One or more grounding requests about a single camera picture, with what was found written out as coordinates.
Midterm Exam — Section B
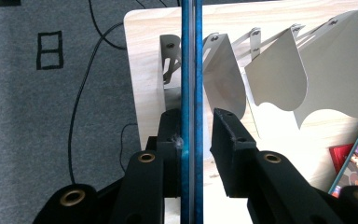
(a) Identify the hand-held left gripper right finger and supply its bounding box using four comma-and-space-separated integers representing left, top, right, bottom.
209, 107, 259, 199

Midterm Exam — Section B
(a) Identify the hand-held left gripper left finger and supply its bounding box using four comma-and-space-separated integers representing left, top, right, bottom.
145, 107, 183, 199

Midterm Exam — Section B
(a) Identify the blue monster picture book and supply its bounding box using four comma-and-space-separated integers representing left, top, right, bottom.
180, 0, 205, 224

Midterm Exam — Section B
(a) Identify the white expandable book rack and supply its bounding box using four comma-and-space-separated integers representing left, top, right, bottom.
158, 8, 358, 130

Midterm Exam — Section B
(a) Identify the thin black cable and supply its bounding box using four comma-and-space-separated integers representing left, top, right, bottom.
118, 122, 138, 174

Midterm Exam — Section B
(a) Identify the black floor cable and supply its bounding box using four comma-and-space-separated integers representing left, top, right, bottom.
67, 21, 125, 185
88, 0, 128, 50

